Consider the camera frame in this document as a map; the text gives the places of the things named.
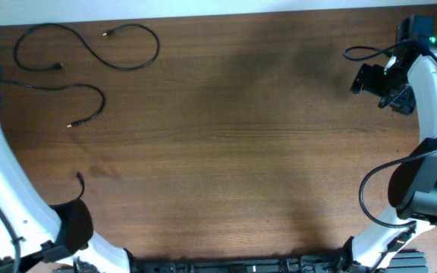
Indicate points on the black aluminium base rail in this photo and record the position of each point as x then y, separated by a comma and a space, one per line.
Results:
241, 265

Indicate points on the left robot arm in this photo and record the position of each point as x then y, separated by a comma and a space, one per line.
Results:
31, 231

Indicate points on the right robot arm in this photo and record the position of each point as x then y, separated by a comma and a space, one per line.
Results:
407, 85

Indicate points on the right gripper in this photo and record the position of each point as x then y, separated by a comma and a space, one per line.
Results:
366, 83

